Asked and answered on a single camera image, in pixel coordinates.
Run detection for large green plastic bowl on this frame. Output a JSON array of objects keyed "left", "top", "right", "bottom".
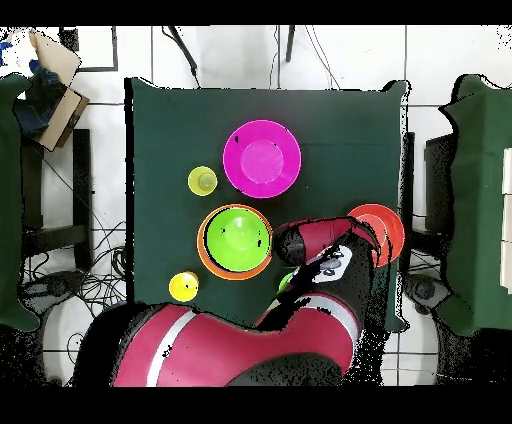
[{"left": 205, "top": 206, "right": 272, "bottom": 273}]

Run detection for pink plastic bowl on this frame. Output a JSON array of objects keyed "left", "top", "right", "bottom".
[{"left": 222, "top": 119, "right": 302, "bottom": 200}]

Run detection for red plastic bowl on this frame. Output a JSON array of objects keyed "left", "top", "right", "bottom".
[{"left": 346, "top": 202, "right": 406, "bottom": 268}]

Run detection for pale yellow plastic cup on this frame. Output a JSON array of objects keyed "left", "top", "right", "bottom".
[{"left": 187, "top": 165, "right": 219, "bottom": 197}]

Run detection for orange-yellow plastic cup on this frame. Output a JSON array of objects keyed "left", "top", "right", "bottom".
[{"left": 168, "top": 270, "right": 200, "bottom": 303}]

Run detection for dark green tablecloth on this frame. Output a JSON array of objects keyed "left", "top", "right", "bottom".
[{"left": 124, "top": 76, "right": 411, "bottom": 332}]

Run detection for black tripod leg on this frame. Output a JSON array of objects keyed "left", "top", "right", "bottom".
[
  {"left": 284, "top": 25, "right": 298, "bottom": 64},
  {"left": 161, "top": 25, "right": 202, "bottom": 89}
]

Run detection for black chair base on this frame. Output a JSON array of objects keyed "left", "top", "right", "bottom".
[
  {"left": 19, "top": 269, "right": 87, "bottom": 317},
  {"left": 403, "top": 273, "right": 453, "bottom": 315}
]

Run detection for green cloth covered table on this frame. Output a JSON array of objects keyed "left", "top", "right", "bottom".
[
  {"left": 437, "top": 73, "right": 512, "bottom": 337},
  {"left": 0, "top": 73, "right": 41, "bottom": 333}
]

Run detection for dark blue cloth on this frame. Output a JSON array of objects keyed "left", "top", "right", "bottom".
[{"left": 11, "top": 59, "right": 67, "bottom": 139}]

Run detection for white blocks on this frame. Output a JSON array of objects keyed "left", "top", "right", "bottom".
[{"left": 499, "top": 146, "right": 512, "bottom": 295}]

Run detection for cardboard box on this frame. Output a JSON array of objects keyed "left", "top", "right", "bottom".
[{"left": 27, "top": 28, "right": 91, "bottom": 153}]

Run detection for tangle of floor cables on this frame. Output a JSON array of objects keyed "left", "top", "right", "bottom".
[{"left": 19, "top": 219, "right": 129, "bottom": 361}]

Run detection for black stool frame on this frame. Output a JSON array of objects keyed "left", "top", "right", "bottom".
[{"left": 19, "top": 127, "right": 94, "bottom": 271}]

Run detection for black metal frame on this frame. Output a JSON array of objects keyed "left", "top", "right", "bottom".
[{"left": 58, "top": 25, "right": 120, "bottom": 73}]

